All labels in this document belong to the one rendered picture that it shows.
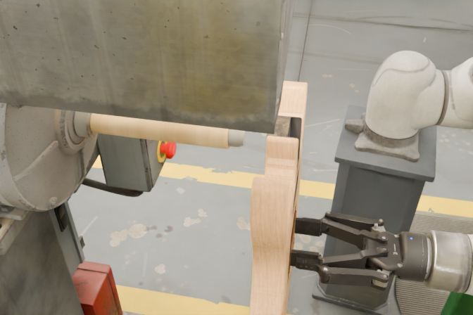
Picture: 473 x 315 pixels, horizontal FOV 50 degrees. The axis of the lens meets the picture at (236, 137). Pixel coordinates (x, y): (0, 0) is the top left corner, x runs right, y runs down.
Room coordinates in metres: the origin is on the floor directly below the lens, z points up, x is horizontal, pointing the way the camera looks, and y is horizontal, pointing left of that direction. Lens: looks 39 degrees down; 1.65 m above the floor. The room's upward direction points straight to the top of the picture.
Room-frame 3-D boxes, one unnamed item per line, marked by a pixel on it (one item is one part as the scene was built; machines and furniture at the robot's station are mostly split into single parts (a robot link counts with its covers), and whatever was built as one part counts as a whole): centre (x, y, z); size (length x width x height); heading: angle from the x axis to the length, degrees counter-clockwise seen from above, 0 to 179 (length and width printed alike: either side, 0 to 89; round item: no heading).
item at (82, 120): (0.53, 0.20, 1.25); 0.05 x 0.02 x 0.05; 169
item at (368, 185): (1.17, -0.45, 0.35); 0.28 x 0.28 x 0.70; 72
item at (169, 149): (0.80, 0.15, 0.98); 0.04 x 0.04 x 0.04; 79
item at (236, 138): (0.49, 0.00, 1.25); 0.02 x 0.02 x 0.02; 79
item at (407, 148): (1.18, -0.44, 0.73); 0.22 x 0.18 x 0.06; 72
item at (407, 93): (1.17, -0.47, 0.87); 0.18 x 0.16 x 0.22; 84
